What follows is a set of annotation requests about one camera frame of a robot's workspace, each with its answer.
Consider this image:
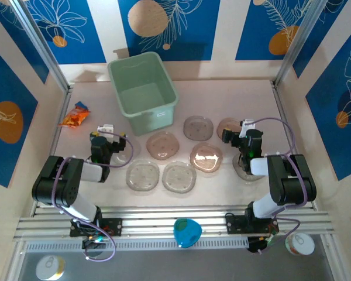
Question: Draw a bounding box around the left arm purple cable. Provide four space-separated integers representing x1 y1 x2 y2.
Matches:
51 131 135 262

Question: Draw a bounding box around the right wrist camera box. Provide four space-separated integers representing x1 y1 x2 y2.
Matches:
239 118 256 138

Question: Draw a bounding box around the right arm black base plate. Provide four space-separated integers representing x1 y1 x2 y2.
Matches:
225 215 280 235

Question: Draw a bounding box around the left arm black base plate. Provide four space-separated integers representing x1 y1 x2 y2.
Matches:
69 218 123 237

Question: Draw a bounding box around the blue plastic bowl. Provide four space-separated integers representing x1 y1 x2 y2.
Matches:
173 217 202 249

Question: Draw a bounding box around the grey slotted cable duct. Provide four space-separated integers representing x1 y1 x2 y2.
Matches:
25 237 250 253

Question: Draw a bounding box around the pink translucent plastic plate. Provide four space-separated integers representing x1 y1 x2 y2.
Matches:
188 142 223 173
146 131 181 161
216 117 246 142

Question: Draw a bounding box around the orange snack bag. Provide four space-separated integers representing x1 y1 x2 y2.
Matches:
57 101 91 129

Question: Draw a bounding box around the aluminium frame post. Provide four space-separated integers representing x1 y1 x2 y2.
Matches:
273 0 328 88
9 0 73 92

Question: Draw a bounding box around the green plastic bin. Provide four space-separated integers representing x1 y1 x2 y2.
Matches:
107 52 180 137

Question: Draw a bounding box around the grey translucent plastic plate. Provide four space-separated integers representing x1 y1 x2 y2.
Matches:
183 115 214 142

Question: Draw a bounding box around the white tin can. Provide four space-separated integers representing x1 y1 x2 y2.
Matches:
35 255 67 281
284 232 316 256

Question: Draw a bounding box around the clear plastic plate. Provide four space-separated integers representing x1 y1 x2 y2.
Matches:
161 160 197 194
232 153 267 181
125 159 160 191
112 137 142 165

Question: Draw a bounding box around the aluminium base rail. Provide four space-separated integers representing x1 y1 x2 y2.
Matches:
13 206 338 241

